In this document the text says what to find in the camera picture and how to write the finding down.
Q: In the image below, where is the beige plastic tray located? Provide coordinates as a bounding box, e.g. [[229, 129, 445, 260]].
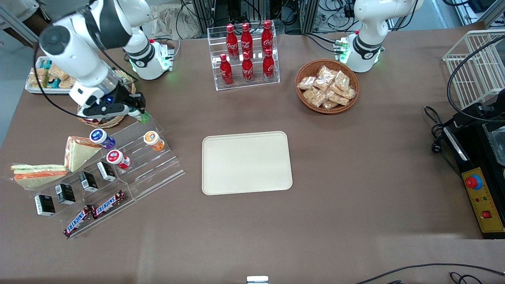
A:
[[202, 131, 293, 196]]

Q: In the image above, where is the flat wrapped sandwich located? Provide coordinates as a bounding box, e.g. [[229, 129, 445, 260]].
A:
[[11, 164, 68, 191]]

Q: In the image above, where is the yellow control panel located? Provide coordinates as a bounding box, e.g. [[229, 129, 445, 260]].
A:
[[461, 167, 505, 234]]

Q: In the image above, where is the snickers bar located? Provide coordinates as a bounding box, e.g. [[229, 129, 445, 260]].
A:
[[63, 204, 95, 238], [92, 190, 125, 219]]

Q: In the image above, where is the long black cable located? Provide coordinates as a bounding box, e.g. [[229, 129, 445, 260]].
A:
[[355, 263, 505, 284]]

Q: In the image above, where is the black machine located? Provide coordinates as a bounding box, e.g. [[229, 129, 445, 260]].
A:
[[442, 89, 505, 240]]

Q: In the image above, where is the clear acrylic stepped display stand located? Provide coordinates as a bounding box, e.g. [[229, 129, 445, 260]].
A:
[[10, 116, 186, 239]]

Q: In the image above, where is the green gum bottle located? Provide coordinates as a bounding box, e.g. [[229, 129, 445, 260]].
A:
[[130, 110, 152, 124]]

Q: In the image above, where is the orange gum bottle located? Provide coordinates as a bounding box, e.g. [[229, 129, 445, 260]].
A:
[[143, 131, 165, 151]]

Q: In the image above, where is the white snack tray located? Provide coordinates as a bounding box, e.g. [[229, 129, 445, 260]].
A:
[[25, 56, 79, 95]]

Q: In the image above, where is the clear acrylic bottle rack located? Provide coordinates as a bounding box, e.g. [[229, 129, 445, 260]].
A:
[[207, 24, 281, 92]]

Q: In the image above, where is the clear plastic bin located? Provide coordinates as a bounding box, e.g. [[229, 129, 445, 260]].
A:
[[483, 122, 505, 166]]

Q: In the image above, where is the purple gum bottle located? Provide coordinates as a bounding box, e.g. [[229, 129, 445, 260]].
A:
[[89, 128, 116, 149]]

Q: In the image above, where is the crumpled beige paper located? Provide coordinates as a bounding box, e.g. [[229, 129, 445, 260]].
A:
[[150, 5, 200, 40]]

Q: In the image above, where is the light wicker basket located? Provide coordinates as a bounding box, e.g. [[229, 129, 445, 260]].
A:
[[77, 69, 137, 129]]

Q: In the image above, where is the black cable with plug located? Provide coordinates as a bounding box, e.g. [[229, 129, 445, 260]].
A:
[[424, 106, 462, 174]]

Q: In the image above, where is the brown wicker snack basket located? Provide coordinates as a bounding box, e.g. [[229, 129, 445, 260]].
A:
[[296, 59, 360, 115]]

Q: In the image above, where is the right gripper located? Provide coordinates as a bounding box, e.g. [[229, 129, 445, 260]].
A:
[[77, 85, 147, 119]]

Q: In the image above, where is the white wire basket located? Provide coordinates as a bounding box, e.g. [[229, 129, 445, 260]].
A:
[[442, 30, 505, 111]]

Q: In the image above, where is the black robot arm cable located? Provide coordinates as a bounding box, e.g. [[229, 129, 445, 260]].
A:
[[34, 43, 85, 119]]

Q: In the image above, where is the red cola bottle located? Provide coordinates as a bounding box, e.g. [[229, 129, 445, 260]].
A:
[[241, 51, 254, 83], [219, 54, 234, 86], [263, 49, 275, 81], [226, 24, 239, 60], [241, 22, 253, 59], [261, 20, 274, 55]]

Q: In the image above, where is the aluminium frame post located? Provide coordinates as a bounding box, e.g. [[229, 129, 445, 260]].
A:
[[300, 0, 320, 34]]

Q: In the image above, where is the rice cracker packet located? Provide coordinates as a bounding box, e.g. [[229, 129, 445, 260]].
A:
[[28, 65, 50, 88]]

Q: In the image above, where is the triangular wrapped sandwich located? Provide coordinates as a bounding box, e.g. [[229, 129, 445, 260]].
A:
[[64, 136, 104, 172]]

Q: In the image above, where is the red gum bottle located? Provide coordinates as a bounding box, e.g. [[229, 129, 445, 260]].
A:
[[106, 149, 131, 169]]

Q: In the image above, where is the black looped cable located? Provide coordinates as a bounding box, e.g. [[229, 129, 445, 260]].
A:
[[447, 35, 505, 123]]

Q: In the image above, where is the curled black cable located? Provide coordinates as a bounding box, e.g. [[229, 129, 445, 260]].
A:
[[449, 271, 484, 284]]

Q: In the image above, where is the small black box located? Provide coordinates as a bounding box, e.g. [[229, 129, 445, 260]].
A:
[[35, 194, 56, 217], [78, 171, 99, 193], [55, 183, 76, 205], [97, 160, 116, 182]]

